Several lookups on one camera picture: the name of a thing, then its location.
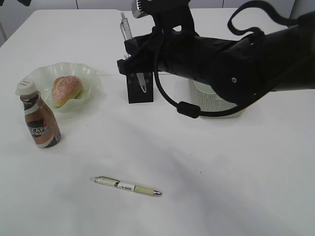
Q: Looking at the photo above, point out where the brown coffee bottle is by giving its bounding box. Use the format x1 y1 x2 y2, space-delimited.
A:
16 79 61 148

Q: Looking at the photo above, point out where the grey pen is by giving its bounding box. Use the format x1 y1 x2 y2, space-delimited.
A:
120 11 147 93

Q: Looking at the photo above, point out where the black mesh pen holder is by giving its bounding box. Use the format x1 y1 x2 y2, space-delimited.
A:
126 72 154 104

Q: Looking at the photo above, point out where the cream white pen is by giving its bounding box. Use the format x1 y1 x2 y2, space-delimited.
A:
90 177 162 196

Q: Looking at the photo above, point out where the sugared bread roll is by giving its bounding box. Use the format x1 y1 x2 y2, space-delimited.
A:
52 76 83 107

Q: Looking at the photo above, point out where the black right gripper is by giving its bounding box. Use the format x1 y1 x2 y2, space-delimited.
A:
117 32 160 75

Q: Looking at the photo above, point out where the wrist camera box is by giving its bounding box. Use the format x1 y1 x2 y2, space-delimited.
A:
131 0 189 19

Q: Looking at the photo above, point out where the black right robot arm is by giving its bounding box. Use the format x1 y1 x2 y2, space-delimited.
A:
117 0 315 118

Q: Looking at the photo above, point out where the pale green wavy plate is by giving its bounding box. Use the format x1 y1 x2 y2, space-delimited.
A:
16 62 100 112

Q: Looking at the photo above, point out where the grey-green woven plastic basket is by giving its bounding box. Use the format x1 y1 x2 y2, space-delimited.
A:
188 79 237 112

